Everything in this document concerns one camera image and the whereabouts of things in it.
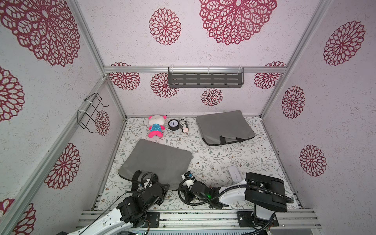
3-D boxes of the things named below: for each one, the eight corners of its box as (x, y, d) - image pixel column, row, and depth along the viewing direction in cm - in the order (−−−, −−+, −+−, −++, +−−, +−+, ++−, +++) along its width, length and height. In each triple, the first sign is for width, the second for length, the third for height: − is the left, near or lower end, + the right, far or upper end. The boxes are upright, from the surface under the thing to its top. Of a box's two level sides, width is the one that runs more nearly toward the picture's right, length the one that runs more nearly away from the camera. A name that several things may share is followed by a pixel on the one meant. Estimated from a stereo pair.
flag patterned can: (180, 133, 112) (180, 130, 109) (180, 124, 118) (180, 121, 115) (189, 133, 112) (189, 130, 109) (189, 124, 118) (189, 121, 115)
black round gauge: (168, 130, 114) (167, 127, 111) (168, 121, 120) (168, 119, 117) (179, 130, 114) (179, 127, 111) (179, 121, 120) (179, 119, 117)
